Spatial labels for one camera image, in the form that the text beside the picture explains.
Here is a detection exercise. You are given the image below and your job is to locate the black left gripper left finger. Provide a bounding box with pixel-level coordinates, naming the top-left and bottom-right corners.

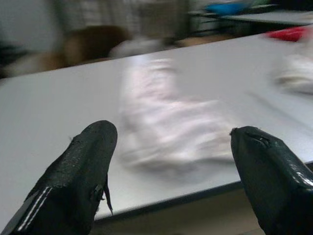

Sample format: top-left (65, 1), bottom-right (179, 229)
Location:
top-left (0, 119), bottom-right (118, 235)

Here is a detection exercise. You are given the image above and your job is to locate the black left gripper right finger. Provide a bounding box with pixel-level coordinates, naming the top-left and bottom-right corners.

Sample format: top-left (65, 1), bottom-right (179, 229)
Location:
top-left (230, 126), bottom-right (313, 235)

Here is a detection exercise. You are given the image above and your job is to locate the white t-shirt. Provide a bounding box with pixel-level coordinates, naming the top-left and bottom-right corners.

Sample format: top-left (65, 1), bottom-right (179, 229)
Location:
top-left (118, 57), bottom-right (235, 172)

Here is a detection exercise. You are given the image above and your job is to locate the crumpled white garment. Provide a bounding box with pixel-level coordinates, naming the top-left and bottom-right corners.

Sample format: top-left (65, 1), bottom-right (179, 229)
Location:
top-left (273, 41), bottom-right (313, 95)

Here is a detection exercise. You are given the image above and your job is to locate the brown object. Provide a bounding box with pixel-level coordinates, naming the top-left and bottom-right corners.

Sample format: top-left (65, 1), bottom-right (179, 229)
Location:
top-left (62, 24), bottom-right (134, 66)

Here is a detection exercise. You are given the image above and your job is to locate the red garment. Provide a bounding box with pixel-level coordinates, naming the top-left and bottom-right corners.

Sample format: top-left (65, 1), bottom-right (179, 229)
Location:
top-left (265, 26), bottom-right (310, 43)

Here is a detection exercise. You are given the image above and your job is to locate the grey background table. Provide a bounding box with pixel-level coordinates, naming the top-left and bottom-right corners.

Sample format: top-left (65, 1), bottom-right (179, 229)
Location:
top-left (189, 9), bottom-right (313, 27)

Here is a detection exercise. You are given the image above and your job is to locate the blue object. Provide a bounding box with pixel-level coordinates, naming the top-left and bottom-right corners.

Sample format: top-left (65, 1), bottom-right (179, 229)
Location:
top-left (204, 1), bottom-right (251, 15)

